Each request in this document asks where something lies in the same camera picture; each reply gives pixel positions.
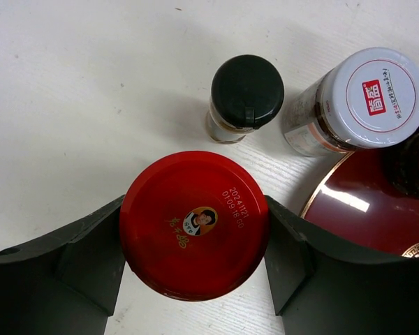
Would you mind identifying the white lid jar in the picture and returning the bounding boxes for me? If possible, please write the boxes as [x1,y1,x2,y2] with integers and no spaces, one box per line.
[283,47,419,156]

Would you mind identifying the red round tray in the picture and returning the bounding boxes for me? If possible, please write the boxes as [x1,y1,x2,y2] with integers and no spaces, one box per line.
[300,149,419,258]

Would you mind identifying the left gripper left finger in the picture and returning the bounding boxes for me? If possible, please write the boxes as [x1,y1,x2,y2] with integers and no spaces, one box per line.
[0,198,125,334]

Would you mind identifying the black cap spice bottle left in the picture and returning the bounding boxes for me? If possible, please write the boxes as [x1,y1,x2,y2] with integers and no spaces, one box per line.
[206,54,285,144]

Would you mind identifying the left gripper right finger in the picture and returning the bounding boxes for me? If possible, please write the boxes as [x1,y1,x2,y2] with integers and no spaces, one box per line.
[265,198,419,334]

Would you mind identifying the red cap sauce bottle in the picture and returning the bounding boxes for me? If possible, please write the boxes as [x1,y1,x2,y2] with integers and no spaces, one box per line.
[119,151,270,302]
[383,130,419,200]

